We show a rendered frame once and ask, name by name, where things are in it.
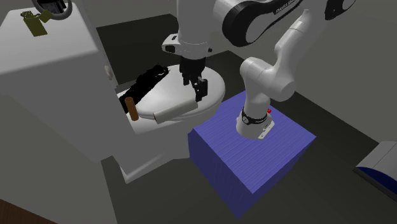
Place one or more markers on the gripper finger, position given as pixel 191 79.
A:
pixel 201 90
pixel 186 80

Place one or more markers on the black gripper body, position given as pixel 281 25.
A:
pixel 191 65

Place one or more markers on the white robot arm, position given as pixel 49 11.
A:
pixel 263 86

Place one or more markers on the white roll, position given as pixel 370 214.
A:
pixel 175 110

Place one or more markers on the long black object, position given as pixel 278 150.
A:
pixel 145 83

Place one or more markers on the brown cylinder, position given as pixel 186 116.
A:
pixel 132 109

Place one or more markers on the blue robot stand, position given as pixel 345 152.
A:
pixel 248 161

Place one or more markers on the white toilet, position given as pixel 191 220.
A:
pixel 52 93

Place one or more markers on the grey round bowl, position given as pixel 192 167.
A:
pixel 53 7

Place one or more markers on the olive green lighter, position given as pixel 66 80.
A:
pixel 34 24

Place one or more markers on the grey and blue furniture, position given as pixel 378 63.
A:
pixel 380 167

